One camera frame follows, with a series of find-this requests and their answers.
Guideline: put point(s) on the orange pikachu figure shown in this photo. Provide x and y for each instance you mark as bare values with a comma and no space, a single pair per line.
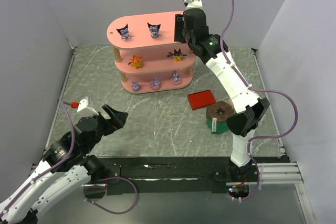
136,62

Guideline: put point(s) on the aluminium rail frame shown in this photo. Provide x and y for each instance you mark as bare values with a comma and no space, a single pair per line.
262,174

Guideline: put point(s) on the purple black figure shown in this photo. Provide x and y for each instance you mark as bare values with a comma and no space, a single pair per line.
154,30
124,32

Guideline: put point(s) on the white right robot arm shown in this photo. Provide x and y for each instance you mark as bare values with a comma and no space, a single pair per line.
191,28

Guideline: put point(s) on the small purple bunny figure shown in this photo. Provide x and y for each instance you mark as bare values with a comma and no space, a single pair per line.
136,87

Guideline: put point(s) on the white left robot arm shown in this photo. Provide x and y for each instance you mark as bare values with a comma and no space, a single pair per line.
67,163

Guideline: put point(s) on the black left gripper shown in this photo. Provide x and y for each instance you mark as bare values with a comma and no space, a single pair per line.
107,120

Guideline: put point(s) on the black winged pikachu figure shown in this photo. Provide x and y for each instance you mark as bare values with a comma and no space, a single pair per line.
176,55

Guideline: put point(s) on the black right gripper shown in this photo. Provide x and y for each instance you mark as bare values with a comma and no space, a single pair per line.
180,28

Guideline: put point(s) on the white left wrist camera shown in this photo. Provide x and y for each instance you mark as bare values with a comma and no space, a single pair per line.
85,107

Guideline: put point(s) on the red flat box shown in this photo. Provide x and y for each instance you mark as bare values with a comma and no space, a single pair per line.
201,99

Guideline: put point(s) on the pink three-tier wooden shelf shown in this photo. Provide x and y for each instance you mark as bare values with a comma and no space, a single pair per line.
153,50

